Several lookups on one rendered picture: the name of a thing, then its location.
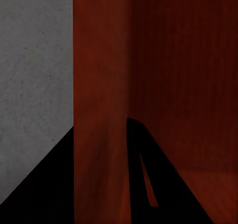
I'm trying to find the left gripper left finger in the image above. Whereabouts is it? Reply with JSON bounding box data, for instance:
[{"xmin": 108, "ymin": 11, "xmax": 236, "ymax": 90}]
[{"xmin": 0, "ymin": 127, "xmax": 74, "ymax": 224}]

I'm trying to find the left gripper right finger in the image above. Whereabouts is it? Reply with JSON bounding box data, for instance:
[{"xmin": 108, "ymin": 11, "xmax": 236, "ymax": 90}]
[{"xmin": 126, "ymin": 118, "xmax": 214, "ymax": 224}]

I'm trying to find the storage box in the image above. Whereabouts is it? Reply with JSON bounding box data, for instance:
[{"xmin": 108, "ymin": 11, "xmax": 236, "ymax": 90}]
[{"xmin": 73, "ymin": 0, "xmax": 238, "ymax": 224}]

